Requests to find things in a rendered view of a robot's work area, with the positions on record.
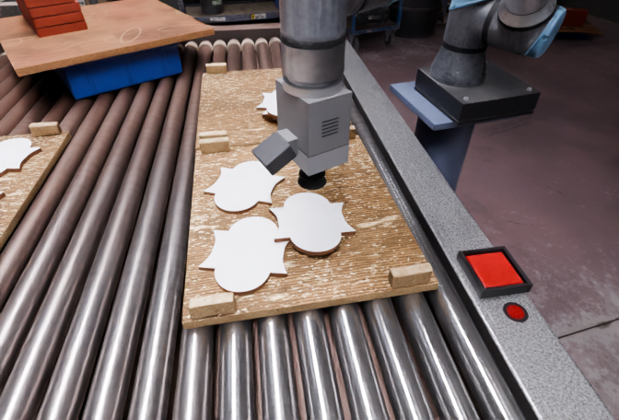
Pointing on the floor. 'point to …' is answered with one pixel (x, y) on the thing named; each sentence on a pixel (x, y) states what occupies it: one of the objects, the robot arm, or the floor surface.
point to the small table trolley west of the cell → (373, 29)
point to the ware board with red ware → (576, 25)
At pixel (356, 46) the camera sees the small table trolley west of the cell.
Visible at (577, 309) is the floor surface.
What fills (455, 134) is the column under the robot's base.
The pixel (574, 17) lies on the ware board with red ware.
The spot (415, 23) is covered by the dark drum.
